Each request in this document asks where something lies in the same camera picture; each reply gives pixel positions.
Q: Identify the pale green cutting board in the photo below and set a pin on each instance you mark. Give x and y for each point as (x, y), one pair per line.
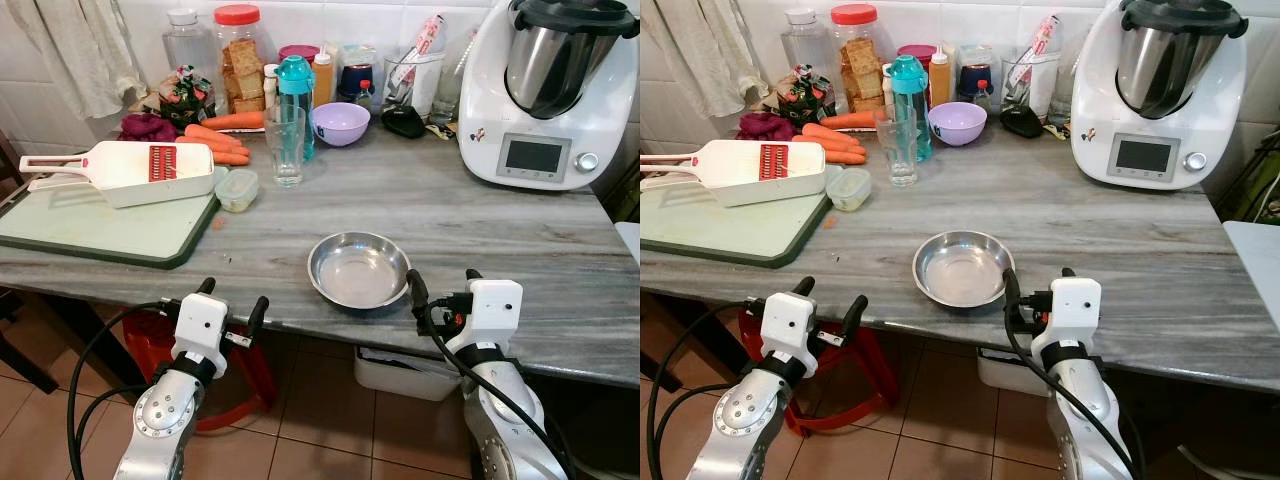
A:
(720, 232)
(100, 232)

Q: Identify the red lidded cracker jar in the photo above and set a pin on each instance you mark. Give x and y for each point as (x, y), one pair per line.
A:
(858, 70)
(240, 70)

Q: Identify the thick orange carrot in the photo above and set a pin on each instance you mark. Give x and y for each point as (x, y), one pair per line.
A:
(238, 121)
(852, 121)

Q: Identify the dark purple vegetable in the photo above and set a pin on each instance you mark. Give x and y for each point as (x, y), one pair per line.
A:
(766, 127)
(148, 127)

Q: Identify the long orange carrot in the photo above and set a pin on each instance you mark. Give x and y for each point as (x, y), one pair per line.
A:
(828, 136)
(212, 136)

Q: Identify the white plastic bin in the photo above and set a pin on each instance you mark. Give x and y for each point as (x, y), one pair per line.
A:
(400, 375)
(1000, 372)

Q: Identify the red plastic stool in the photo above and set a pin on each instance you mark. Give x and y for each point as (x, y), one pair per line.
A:
(868, 360)
(150, 345)

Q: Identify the clear plastic bottle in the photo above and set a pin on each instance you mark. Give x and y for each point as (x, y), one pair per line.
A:
(186, 45)
(805, 45)

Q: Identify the clear utensil jug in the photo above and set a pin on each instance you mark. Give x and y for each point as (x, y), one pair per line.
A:
(415, 85)
(1030, 85)

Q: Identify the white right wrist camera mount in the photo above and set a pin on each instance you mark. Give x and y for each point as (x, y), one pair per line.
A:
(492, 310)
(1072, 310)

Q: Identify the lilac plastic bowl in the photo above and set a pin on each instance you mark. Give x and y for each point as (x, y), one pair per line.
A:
(957, 125)
(341, 125)

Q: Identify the orange sauce bottle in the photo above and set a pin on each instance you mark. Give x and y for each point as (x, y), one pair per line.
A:
(322, 80)
(939, 78)

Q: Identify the short orange carrot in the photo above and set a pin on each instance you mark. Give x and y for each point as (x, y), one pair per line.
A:
(232, 157)
(845, 157)

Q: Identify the dark blue jar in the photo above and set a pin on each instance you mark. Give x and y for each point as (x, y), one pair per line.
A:
(975, 85)
(356, 85)

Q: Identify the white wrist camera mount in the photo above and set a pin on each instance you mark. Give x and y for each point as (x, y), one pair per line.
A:
(1072, 310)
(200, 325)
(789, 325)
(492, 310)

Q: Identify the small black dish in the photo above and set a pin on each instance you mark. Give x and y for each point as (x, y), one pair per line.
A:
(404, 122)
(1022, 122)

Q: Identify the clear drinking glass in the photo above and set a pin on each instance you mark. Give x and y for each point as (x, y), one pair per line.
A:
(286, 150)
(898, 150)

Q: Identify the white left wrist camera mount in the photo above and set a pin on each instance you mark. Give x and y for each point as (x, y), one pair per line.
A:
(789, 325)
(200, 325)

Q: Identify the round steel bowl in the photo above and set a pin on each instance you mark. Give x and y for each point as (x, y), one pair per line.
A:
(962, 268)
(358, 270)

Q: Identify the beige hanging towel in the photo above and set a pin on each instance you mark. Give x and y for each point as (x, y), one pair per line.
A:
(710, 45)
(85, 50)

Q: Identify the white food processor steel jug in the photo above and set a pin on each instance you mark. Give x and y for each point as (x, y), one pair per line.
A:
(1170, 140)
(560, 140)

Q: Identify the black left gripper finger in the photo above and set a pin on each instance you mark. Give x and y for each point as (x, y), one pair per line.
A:
(855, 314)
(206, 286)
(258, 314)
(805, 286)

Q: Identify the pink lidded jar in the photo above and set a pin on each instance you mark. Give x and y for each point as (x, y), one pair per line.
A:
(918, 51)
(300, 51)

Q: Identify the small clear lidded food container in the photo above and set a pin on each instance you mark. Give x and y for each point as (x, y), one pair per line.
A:
(850, 190)
(238, 190)

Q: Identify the white mandoline slicer red blade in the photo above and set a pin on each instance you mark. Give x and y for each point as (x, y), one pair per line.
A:
(110, 168)
(730, 165)

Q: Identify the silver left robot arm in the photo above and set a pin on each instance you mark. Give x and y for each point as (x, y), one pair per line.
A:
(165, 422)
(741, 422)

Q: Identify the clear glass jar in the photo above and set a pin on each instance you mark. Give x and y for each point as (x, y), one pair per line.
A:
(446, 95)
(1062, 95)

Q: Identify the dark printed snack packet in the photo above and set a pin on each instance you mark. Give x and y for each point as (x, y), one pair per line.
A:
(186, 98)
(806, 98)

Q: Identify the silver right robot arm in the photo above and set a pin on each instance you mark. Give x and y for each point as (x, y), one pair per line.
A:
(505, 430)
(1085, 420)

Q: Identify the teal water bottle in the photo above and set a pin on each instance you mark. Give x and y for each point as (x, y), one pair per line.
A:
(296, 80)
(908, 80)

